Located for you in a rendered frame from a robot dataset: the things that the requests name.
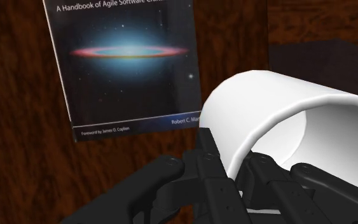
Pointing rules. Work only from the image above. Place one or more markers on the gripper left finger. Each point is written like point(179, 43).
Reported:
point(211, 186)

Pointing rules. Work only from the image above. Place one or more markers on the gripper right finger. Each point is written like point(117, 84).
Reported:
point(315, 198)

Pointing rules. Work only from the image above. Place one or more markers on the white cup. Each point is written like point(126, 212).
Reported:
point(259, 105)

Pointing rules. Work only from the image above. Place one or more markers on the dark book with galaxy cover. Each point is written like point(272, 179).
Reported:
point(126, 71)

